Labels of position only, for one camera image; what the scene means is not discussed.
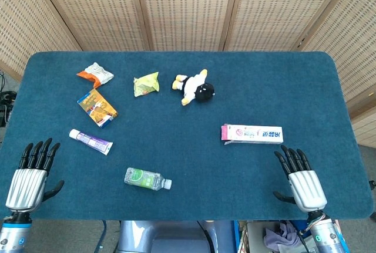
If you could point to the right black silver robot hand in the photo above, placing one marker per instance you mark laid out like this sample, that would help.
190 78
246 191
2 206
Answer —
307 188

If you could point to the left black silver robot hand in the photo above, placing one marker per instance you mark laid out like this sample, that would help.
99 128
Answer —
26 188

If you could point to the white pink toothpaste box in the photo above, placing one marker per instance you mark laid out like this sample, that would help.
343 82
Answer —
255 134

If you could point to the white purple tube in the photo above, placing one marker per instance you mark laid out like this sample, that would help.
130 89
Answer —
94 142

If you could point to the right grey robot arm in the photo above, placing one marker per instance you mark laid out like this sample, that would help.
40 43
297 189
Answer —
326 235

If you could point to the orange blue carton box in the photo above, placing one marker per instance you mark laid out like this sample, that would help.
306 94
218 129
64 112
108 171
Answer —
98 107

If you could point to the purple crumpled cloth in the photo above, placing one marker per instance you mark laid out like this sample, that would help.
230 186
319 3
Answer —
279 236

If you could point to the small black device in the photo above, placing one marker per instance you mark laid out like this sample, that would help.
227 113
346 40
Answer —
372 184

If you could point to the clear bottle green label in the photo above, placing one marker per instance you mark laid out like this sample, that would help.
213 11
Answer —
144 178

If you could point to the blue carpet table mat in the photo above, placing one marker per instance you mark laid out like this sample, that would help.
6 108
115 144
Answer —
188 147

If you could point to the orange white snack packet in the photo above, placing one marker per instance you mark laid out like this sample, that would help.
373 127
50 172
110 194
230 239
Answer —
98 74

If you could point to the grey robot torso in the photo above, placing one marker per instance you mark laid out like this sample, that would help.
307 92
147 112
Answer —
176 235

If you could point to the black white penguin plush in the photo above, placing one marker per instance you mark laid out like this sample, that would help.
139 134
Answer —
194 85

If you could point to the green snack packet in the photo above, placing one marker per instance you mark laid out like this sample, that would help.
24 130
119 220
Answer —
146 85

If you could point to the wicker folding screen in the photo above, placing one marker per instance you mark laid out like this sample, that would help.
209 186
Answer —
188 9

